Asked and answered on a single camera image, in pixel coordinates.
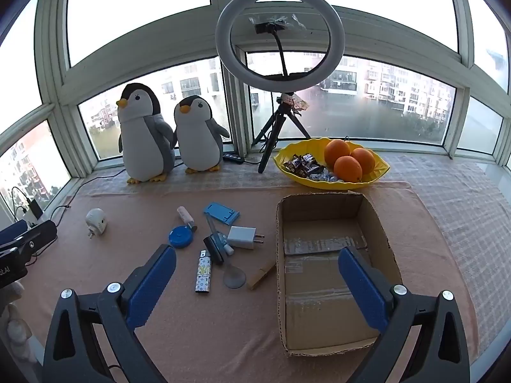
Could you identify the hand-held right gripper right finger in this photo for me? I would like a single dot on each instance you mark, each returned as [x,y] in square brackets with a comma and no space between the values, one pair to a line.
[363,287]

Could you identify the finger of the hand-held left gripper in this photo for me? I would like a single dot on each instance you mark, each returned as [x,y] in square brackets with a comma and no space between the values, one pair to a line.
[12,232]
[34,239]

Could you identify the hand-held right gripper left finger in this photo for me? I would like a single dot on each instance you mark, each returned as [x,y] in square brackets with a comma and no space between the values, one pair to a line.
[149,287]

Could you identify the cardboard box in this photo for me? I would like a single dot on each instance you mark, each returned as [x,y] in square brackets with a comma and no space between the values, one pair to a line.
[319,287]

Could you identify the white patterned lighter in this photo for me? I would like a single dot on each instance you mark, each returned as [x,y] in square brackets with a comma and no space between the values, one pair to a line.
[203,273]

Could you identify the blue round tape measure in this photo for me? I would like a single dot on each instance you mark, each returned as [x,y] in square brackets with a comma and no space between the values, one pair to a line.
[181,237]

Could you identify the clear blue bottle white cap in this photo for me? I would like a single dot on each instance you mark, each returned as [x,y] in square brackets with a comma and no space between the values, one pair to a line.
[217,245]

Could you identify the white tube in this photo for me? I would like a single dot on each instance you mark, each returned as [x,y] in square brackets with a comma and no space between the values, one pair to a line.
[185,215]

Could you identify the grey plastic spoon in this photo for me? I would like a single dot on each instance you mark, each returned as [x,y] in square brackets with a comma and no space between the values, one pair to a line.
[234,277]

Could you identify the wooden clothespin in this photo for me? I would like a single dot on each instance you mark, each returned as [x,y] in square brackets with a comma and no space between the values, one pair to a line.
[261,276]

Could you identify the blue phone stand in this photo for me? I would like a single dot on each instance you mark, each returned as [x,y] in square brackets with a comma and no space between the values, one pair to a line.
[219,212]

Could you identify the white charger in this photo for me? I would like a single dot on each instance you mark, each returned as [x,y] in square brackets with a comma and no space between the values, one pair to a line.
[241,237]

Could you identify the black power adapter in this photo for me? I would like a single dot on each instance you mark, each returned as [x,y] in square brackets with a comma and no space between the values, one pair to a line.
[34,209]

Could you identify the white plug night light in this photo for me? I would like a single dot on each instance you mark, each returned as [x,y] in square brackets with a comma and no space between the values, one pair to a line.
[96,222]

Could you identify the yellow leaf-shaped bowl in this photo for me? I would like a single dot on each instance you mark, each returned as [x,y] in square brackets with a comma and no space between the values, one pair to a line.
[359,183]

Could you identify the orange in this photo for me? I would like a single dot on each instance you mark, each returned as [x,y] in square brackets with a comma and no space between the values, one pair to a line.
[365,159]
[347,169]
[336,151]

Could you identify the white checkered cloth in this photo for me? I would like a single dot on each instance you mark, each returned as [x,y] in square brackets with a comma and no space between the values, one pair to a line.
[459,207]

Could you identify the pile of wrapped candies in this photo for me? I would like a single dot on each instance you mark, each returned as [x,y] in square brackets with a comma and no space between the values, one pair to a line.
[305,165]

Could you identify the large grey penguin plush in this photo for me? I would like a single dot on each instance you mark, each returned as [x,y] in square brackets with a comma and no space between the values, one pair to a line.
[139,143]

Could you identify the small grey penguin plush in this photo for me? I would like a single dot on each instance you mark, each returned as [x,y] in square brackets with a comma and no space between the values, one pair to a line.
[197,139]

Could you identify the white window frame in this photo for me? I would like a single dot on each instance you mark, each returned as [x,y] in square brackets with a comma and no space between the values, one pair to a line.
[235,99]

